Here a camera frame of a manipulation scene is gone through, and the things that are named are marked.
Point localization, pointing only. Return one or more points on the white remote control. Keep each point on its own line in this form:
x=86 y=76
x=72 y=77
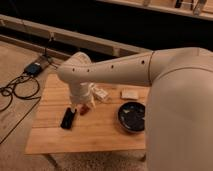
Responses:
x=99 y=93

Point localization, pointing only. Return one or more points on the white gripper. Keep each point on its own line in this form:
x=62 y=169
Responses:
x=81 y=96

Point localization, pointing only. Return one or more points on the wooden table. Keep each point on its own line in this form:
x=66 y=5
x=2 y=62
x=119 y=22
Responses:
x=97 y=130

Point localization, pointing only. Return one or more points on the black power adapter box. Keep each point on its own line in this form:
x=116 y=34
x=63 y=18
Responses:
x=33 y=69

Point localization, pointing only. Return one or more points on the black phone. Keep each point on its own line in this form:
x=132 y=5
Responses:
x=68 y=118

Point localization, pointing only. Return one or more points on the white rectangular block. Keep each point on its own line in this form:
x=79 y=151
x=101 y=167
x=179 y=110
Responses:
x=129 y=94

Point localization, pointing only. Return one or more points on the dark ceramic bowl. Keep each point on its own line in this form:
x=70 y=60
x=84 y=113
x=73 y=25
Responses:
x=131 y=116

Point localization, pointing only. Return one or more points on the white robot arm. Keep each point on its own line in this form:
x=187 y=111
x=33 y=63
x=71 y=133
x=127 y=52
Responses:
x=179 y=108

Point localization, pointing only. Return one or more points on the brown oblong object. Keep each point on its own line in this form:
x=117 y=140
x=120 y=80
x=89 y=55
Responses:
x=84 y=109

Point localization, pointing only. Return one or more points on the long wooden rail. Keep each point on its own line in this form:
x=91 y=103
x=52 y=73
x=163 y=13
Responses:
x=69 y=37

